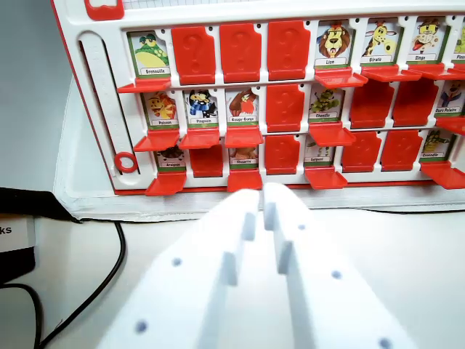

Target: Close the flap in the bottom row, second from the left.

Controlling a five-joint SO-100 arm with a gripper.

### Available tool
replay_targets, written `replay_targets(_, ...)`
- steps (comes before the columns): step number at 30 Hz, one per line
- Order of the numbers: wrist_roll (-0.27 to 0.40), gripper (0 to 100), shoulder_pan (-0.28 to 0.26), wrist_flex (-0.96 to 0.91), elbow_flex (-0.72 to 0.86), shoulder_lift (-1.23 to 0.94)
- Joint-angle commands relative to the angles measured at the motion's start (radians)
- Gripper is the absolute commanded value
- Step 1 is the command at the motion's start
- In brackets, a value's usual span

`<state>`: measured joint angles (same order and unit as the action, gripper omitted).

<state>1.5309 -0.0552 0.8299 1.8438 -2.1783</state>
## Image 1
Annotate red plastic board flap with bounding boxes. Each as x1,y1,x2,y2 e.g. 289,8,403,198
189,144,225,179

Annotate black socks with white label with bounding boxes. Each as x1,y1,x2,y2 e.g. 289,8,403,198
0,186,83,285

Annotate red and white game board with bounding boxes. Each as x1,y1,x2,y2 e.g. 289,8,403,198
49,0,465,198

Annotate black cable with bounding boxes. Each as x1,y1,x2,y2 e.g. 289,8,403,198
0,282,43,349
38,220,128,348

